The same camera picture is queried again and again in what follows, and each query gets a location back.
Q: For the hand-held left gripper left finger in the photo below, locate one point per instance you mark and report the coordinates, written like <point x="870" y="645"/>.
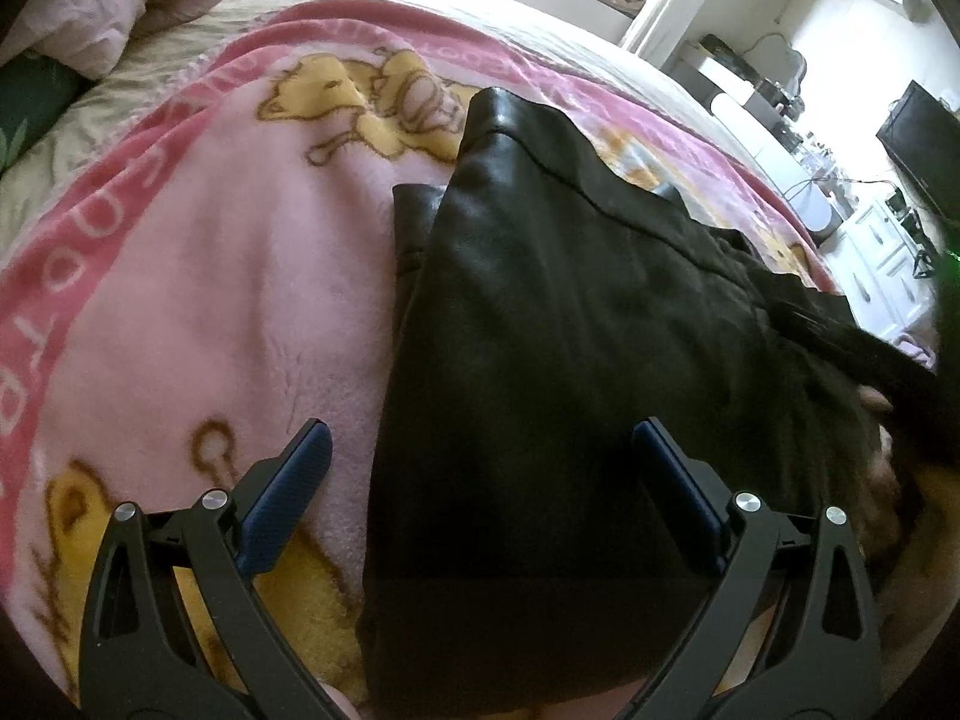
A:
<point x="289" y="487"/>

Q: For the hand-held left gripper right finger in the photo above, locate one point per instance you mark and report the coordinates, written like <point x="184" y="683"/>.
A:
<point x="675" y="487"/>

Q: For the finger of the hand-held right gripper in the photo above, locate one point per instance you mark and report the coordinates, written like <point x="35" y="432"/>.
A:
<point x="832" y="341"/>

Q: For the black leather jacket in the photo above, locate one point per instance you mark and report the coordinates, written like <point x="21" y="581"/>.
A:
<point x="562" y="315"/>

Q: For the person's right hand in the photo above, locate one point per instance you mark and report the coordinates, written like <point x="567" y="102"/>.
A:
<point x="881" y="480"/>

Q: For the purple cloth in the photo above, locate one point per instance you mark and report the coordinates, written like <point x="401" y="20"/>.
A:
<point x="916" y="351"/>

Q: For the white drawer cabinet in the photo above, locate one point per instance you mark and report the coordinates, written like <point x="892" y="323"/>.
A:
<point x="877" y="255"/>

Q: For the white round appliance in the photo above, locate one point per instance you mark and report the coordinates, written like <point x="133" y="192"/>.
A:
<point x="810" y="206"/>

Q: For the pink printed blanket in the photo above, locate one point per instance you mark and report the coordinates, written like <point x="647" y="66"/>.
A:
<point x="225" y="277"/>

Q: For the black television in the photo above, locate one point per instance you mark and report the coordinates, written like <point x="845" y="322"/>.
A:
<point x="922" y="135"/>

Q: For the cluttered white shelf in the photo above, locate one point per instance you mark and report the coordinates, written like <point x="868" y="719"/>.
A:
<point x="735" y="75"/>

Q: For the dark green pillow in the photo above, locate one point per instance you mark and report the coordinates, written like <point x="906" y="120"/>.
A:
<point x="30" y="112"/>

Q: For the beige bedspread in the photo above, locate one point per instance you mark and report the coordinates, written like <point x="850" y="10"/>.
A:
<point x="487" y="15"/>

